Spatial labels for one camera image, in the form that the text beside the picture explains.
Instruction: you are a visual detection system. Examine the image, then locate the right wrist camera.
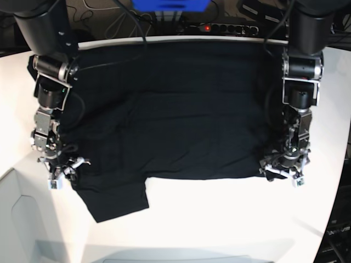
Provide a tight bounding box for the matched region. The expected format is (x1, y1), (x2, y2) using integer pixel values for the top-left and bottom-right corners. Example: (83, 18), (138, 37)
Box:
(48, 178), (63, 190)

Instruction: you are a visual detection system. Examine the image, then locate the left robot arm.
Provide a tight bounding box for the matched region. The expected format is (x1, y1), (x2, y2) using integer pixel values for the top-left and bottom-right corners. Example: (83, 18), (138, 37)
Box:
(259, 1), (334, 187)

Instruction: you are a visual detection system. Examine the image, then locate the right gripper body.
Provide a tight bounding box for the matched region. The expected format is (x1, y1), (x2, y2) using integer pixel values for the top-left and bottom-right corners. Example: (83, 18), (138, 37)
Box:
(37, 156), (90, 184)

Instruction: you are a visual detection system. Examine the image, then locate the black power strip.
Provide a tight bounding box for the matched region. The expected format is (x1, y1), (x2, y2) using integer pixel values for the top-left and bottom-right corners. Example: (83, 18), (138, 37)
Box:
(181, 23), (259, 37)

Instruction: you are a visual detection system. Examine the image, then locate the blue box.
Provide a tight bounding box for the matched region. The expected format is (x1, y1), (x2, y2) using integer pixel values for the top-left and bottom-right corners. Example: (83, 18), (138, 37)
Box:
(132, 0), (210, 12)

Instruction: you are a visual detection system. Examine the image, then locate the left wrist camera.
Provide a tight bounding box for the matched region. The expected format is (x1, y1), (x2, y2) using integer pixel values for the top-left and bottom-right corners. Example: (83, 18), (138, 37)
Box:
(292, 176), (305, 188)

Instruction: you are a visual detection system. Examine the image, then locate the white storage bin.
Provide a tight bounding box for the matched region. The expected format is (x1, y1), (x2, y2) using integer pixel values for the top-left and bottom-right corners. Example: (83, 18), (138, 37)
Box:
(1, 168), (70, 262)

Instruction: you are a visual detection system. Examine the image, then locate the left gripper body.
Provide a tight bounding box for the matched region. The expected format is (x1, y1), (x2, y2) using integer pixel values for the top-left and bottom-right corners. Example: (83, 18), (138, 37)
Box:
(259, 152), (310, 181)

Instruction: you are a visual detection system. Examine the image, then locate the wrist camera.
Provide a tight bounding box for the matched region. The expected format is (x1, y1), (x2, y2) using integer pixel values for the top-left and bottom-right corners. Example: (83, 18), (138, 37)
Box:
(48, 178), (63, 190)
(292, 176), (305, 188)

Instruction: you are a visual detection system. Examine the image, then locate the black T-shirt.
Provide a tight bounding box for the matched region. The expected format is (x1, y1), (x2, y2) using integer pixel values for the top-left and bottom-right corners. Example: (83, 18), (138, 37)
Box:
(60, 42), (281, 222)

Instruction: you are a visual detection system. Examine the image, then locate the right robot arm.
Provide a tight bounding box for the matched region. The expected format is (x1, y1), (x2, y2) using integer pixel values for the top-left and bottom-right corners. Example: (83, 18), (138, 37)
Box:
(13, 1), (88, 190)

